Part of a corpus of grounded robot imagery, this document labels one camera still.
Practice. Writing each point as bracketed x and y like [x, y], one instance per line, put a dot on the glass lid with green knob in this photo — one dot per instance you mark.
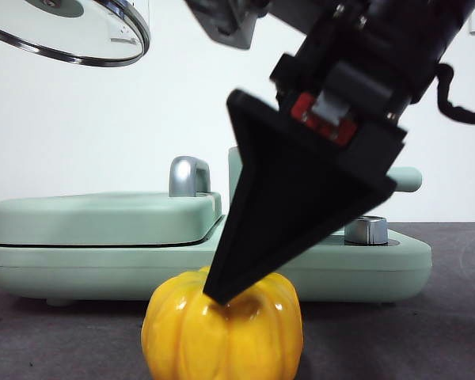
[55, 12]

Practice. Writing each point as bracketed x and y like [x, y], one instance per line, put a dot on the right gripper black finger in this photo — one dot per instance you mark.
[285, 190]

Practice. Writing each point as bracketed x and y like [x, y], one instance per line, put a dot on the green hinged griddle cover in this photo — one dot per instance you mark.
[103, 221]

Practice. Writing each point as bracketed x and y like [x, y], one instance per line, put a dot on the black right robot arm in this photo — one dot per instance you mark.
[427, 31]

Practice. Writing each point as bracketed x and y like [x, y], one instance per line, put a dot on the silver control knob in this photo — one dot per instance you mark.
[370, 231]

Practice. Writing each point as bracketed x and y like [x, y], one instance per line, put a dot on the yellow toy pumpkin green stem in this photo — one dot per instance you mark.
[190, 340]

